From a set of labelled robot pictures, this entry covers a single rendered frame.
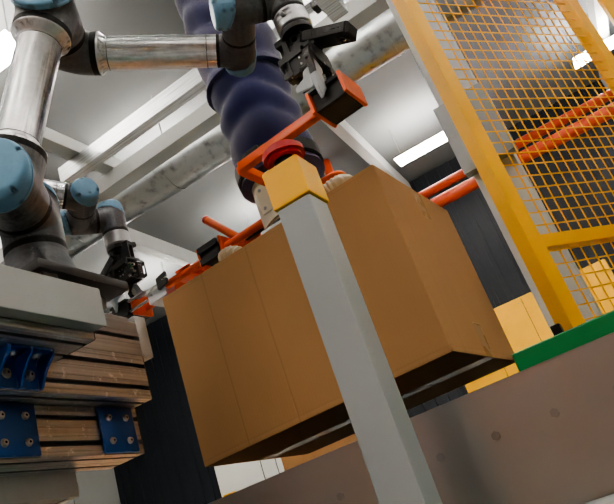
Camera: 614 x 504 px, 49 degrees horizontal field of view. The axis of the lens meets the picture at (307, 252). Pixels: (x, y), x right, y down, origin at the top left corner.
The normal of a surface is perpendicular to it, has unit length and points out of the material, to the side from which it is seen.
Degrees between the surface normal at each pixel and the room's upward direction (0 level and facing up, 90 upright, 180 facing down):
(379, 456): 90
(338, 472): 90
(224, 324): 90
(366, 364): 90
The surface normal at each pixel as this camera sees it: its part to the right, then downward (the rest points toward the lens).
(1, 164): 0.05, -0.31
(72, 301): 0.83, -0.45
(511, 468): -0.49, -0.21
